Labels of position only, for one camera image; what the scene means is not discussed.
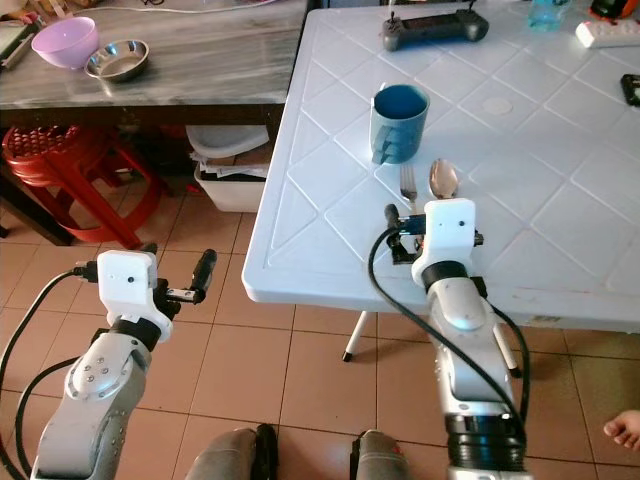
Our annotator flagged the white plastic storage box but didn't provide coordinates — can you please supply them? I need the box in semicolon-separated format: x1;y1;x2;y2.
193;160;266;213

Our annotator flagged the white plastic basin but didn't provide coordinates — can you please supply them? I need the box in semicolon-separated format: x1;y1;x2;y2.
186;124;269;161

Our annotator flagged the green tray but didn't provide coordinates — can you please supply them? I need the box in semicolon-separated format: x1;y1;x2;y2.
0;20;35;73

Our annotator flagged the blue mug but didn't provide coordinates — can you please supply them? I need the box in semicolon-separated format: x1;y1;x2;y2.
370;84;431;166

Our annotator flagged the stainless steel bowl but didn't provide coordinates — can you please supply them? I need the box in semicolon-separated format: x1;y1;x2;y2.
85;39;151;83

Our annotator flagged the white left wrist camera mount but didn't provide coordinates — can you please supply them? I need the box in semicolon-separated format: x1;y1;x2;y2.
97;250;171;343

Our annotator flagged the white power strip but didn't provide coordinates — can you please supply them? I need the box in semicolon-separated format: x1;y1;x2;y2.
575;19;640;50

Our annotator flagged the translucent teal cup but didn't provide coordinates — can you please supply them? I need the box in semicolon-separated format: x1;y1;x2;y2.
529;0;572;31

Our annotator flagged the white table leg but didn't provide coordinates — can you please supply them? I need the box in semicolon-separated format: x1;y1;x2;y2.
494;322;523;380
342;309;372;363

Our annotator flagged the small black device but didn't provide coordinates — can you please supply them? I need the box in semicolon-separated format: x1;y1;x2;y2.
621;73;640;107

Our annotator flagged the silver metal fork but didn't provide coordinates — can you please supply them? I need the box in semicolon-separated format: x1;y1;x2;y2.
400;163;420;213

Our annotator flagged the silver metal spoon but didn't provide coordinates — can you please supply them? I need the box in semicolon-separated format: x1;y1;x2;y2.
428;158;461;202

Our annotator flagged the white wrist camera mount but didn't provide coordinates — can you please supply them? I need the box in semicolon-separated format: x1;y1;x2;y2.
412;198;479;289
97;250;171;343

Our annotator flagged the white plastic folding table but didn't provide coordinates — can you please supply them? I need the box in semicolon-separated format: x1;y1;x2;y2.
242;3;640;331

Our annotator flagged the person's bare foot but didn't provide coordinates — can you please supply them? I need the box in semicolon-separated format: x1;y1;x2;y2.
603;407;640;452

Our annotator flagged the red plastic stool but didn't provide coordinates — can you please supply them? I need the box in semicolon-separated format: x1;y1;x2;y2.
2;125;163;250

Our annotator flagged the grey left robot leg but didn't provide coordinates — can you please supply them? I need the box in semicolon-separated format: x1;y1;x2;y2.
186;424;279;480

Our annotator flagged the grey right robot leg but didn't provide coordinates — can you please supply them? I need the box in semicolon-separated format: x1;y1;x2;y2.
349;429;423;480

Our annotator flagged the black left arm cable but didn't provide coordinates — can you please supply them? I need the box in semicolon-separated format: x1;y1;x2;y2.
0;262;101;480

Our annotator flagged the grey robot leg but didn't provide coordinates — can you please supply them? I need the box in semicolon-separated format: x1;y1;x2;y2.
186;424;279;480
349;429;423;480

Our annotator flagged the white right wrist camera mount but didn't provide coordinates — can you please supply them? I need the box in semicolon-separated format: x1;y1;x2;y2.
412;198;479;289

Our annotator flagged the purple plastic bowl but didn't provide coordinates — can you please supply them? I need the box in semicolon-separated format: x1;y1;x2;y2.
32;17;101;71

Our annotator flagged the black handheld controller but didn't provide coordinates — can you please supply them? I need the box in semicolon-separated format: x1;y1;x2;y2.
381;7;491;53

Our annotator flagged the marble top wooden table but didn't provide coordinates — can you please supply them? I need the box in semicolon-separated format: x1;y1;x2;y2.
0;0;309;247

